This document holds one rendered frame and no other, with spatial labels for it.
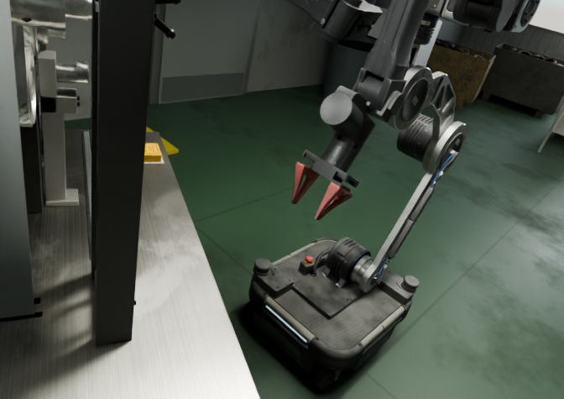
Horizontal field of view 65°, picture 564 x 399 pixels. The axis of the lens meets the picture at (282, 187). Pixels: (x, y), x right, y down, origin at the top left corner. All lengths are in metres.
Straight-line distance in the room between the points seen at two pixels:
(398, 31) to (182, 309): 0.59
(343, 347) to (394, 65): 1.17
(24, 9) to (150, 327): 0.47
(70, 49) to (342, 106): 2.86
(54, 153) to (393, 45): 0.66
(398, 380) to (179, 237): 1.36
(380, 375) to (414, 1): 1.58
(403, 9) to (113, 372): 0.70
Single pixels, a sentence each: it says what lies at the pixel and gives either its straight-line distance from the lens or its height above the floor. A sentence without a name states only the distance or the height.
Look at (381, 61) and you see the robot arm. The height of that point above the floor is 1.32.
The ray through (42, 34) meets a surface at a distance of 0.89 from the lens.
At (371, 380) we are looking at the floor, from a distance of 2.00.
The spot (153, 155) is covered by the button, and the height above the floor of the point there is 0.92.
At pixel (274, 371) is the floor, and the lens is 1.88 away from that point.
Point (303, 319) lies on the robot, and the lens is 1.76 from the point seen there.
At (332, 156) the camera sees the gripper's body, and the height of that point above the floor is 1.15.
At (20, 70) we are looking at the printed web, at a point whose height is 1.22.
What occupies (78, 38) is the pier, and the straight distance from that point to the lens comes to 3.45.
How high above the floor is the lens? 1.46
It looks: 29 degrees down
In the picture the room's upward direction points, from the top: 14 degrees clockwise
